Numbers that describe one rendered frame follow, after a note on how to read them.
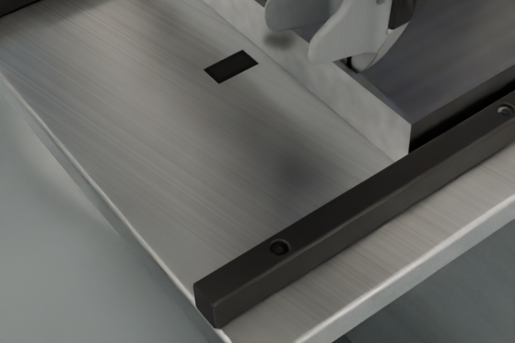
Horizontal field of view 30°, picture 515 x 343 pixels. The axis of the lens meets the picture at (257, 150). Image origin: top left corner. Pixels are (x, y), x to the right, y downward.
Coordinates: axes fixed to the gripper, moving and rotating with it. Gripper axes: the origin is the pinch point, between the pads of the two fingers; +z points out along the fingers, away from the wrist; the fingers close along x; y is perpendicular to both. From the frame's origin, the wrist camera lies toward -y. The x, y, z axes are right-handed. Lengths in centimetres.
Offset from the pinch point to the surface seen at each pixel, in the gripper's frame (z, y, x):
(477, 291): 50, -24, -6
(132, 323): 92, -4, -52
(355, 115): 2.8, 1.9, 1.8
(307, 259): 2.7, 10.4, 8.0
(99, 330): 92, 1, -55
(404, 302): 63, -24, -16
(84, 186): 4.9, 15.9, -4.9
